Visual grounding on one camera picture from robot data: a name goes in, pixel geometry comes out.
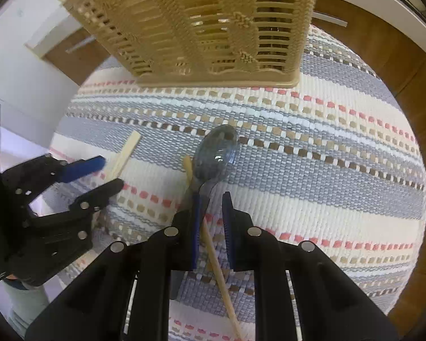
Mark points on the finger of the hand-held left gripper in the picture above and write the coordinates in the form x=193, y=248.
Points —
x=99, y=195
x=81, y=168

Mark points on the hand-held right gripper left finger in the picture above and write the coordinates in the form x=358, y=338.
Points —
x=196, y=231

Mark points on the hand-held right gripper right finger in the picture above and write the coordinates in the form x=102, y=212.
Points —
x=228, y=231

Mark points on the clear plastic spoon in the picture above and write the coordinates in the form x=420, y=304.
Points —
x=216, y=149

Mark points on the beige plastic utensil basket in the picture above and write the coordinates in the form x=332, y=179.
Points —
x=184, y=25

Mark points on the person's jeans leg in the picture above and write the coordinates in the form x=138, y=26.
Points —
x=25, y=305

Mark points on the striped woven tablecloth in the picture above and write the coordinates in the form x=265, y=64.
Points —
x=323, y=184

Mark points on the white kitchen countertop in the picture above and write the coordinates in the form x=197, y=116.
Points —
x=376, y=1

